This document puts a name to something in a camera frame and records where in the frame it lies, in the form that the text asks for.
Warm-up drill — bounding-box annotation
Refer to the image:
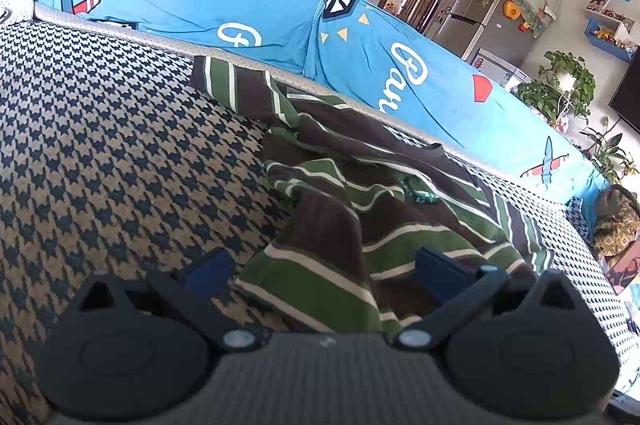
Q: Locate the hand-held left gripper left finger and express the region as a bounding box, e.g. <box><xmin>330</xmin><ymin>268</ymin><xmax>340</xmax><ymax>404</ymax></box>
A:
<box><xmin>65</xmin><ymin>249</ymin><xmax>273</xmax><ymax>353</ymax></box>

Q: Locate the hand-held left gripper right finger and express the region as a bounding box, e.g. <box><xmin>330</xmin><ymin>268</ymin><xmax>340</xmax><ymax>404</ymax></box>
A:
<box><xmin>394</xmin><ymin>246</ymin><xmax>586</xmax><ymax>353</ymax></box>

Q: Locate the green brown striped shirt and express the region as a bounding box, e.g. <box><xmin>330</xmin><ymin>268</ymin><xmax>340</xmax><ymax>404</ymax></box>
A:
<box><xmin>190</xmin><ymin>54</ymin><xmax>556</xmax><ymax>336</ymax></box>

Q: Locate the brown patterned pillow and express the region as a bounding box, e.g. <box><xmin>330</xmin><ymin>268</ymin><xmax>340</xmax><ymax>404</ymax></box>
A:
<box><xmin>592</xmin><ymin>185</ymin><xmax>640</xmax><ymax>258</ymax></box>

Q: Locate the long-leaf potted plant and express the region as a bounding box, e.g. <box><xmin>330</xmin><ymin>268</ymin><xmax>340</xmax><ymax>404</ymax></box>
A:
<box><xmin>580</xmin><ymin>118</ymin><xmax>640</xmax><ymax>183</ymax></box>

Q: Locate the white chest freezer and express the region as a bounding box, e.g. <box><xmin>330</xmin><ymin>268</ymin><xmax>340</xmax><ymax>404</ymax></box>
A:
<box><xmin>472</xmin><ymin>48</ymin><xmax>531</xmax><ymax>88</ymax></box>

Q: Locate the large leafy potted plant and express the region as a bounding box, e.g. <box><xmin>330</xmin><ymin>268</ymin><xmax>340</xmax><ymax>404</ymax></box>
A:
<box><xmin>515</xmin><ymin>50</ymin><xmax>597</xmax><ymax>127</ymax></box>

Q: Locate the black television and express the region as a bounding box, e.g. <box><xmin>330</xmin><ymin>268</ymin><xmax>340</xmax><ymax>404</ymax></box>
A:
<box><xmin>607</xmin><ymin>48</ymin><xmax>640</xmax><ymax>132</ymax></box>

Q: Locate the silver refrigerator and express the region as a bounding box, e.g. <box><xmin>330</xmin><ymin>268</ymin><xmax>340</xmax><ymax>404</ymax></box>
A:
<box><xmin>435</xmin><ymin>0</ymin><xmax>561</xmax><ymax>66</ymax></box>

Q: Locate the blue printed sofa cover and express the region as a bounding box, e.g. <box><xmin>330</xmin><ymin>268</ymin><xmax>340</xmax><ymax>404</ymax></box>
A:
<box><xmin>0</xmin><ymin>0</ymin><xmax>608</xmax><ymax>211</ymax></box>

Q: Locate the blue white wall shelf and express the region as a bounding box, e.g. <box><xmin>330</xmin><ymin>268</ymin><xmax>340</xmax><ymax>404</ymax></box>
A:
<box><xmin>582</xmin><ymin>0</ymin><xmax>640</xmax><ymax>63</ymax></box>

